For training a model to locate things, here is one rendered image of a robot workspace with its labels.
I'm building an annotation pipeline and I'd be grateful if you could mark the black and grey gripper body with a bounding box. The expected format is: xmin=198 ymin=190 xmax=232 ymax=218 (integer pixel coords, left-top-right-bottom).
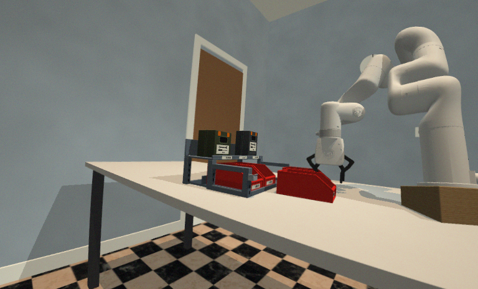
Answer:
xmin=314 ymin=136 xmax=344 ymax=166

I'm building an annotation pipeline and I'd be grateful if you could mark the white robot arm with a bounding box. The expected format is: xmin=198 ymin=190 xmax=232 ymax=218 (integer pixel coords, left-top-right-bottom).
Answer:
xmin=316 ymin=27 xmax=478 ymax=189

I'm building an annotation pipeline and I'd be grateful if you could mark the grey metal shelf rack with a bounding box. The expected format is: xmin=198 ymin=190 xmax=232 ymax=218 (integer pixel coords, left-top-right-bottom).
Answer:
xmin=182 ymin=139 xmax=289 ymax=198

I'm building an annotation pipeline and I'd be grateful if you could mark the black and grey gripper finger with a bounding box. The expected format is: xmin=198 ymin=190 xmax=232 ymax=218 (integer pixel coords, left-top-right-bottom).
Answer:
xmin=339 ymin=155 xmax=354 ymax=184
xmin=306 ymin=154 xmax=320 ymax=172

